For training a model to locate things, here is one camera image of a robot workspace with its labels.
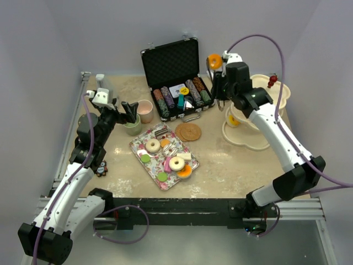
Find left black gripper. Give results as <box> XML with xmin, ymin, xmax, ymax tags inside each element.
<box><xmin>98</xmin><ymin>98</ymin><xmax>138</xmax><ymax>147</ymax></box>

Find green ceramic cup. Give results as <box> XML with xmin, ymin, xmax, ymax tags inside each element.
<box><xmin>123</xmin><ymin>114</ymin><xmax>142</xmax><ymax>136</ymax></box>

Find metal tongs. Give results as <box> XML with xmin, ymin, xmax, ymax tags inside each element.
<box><xmin>206</xmin><ymin>57</ymin><xmax>225</xmax><ymax>112</ymax></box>

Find orange glazed donut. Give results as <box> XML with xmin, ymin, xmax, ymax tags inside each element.
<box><xmin>207</xmin><ymin>54</ymin><xmax>223</xmax><ymax>70</ymax></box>

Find orange yellow small donut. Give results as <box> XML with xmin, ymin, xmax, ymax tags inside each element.
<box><xmin>228</xmin><ymin>115</ymin><xmax>240</xmax><ymax>127</ymax></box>

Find chocolate layered cake slice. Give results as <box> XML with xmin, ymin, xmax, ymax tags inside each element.
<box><xmin>154</xmin><ymin>128</ymin><xmax>169</xmax><ymax>139</ymax></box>

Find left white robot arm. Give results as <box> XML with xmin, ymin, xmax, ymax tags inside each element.
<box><xmin>18</xmin><ymin>102</ymin><xmax>138</xmax><ymax>264</ymax></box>

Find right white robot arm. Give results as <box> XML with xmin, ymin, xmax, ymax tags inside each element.
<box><xmin>212</xmin><ymin>62</ymin><xmax>326</xmax><ymax>217</ymax></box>

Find pink ceramic cup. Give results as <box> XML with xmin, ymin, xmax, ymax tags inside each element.
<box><xmin>137</xmin><ymin>99</ymin><xmax>153</xmax><ymax>124</ymax></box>

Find white glazed donut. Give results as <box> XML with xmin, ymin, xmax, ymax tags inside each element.
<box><xmin>145</xmin><ymin>139</ymin><xmax>161</xmax><ymax>153</ymax></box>
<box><xmin>169</xmin><ymin>156</ymin><xmax>185</xmax><ymax>171</ymax></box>

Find orange round biscuit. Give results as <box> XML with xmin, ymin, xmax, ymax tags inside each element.
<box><xmin>161</xmin><ymin>139</ymin><xmax>170</xmax><ymax>148</ymax></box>

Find cream three-tier cake stand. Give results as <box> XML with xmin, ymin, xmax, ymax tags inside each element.
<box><xmin>222</xmin><ymin>74</ymin><xmax>281</xmax><ymax>151</ymax></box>

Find white clamp device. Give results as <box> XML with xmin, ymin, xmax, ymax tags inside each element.
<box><xmin>95</xmin><ymin>74</ymin><xmax>105</xmax><ymax>88</ymax></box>

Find green macaron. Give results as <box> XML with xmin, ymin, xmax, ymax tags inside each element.
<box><xmin>157</xmin><ymin>172</ymin><xmax>168</xmax><ymax>182</ymax></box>
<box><xmin>141</xmin><ymin>154</ymin><xmax>151</xmax><ymax>163</ymax></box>

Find woven rattan coaster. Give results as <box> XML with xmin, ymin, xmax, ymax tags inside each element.
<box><xmin>175</xmin><ymin>124</ymin><xmax>185</xmax><ymax>142</ymax></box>
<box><xmin>180</xmin><ymin>124</ymin><xmax>202</xmax><ymax>141</ymax></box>

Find black poker chip case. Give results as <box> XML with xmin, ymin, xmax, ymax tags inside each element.
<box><xmin>140</xmin><ymin>37</ymin><xmax>215</xmax><ymax>122</ymax></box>

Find chocolate drizzled white donut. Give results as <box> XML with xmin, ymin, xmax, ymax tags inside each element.
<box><xmin>163</xmin><ymin>143</ymin><xmax>178</xmax><ymax>157</ymax></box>

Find floral serving tray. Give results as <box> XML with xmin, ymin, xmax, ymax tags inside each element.
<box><xmin>129</xmin><ymin>123</ymin><xmax>199</xmax><ymax>190</ymax></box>

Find pink wafer sweet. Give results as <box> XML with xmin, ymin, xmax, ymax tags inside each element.
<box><xmin>163</xmin><ymin>156</ymin><xmax>172</xmax><ymax>173</ymax></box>

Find owl figurine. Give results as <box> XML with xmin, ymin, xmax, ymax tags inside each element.
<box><xmin>95</xmin><ymin>161</ymin><xmax>108</xmax><ymax>177</ymax></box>

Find white wafer bar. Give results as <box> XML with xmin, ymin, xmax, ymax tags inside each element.
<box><xmin>176</xmin><ymin>152</ymin><xmax>191</xmax><ymax>161</ymax></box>

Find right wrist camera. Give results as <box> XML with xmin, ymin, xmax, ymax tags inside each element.
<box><xmin>222</xmin><ymin>50</ymin><xmax>243</xmax><ymax>65</ymax></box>

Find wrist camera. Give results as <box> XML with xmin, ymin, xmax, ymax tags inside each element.
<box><xmin>222</xmin><ymin>50</ymin><xmax>243</xmax><ymax>65</ymax></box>
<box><xmin>86</xmin><ymin>88</ymin><xmax>115</xmax><ymax>109</ymax></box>

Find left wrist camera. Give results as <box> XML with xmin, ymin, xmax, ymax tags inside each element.
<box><xmin>86</xmin><ymin>88</ymin><xmax>115</xmax><ymax>109</ymax></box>

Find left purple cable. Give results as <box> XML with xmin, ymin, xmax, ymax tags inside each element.
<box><xmin>31</xmin><ymin>92</ymin><xmax>96</xmax><ymax>265</ymax></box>

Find purple cable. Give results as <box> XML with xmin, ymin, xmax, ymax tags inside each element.
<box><xmin>226</xmin><ymin>34</ymin><xmax>353</xmax><ymax>238</ymax></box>
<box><xmin>31</xmin><ymin>92</ymin><xmax>96</xmax><ymax>265</ymax></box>

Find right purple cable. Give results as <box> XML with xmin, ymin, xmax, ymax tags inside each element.
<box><xmin>226</xmin><ymin>34</ymin><xmax>353</xmax><ymax>238</ymax></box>

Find black base frame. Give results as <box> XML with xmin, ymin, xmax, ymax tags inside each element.
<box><xmin>99</xmin><ymin>198</ymin><xmax>278</xmax><ymax>230</ymax></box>

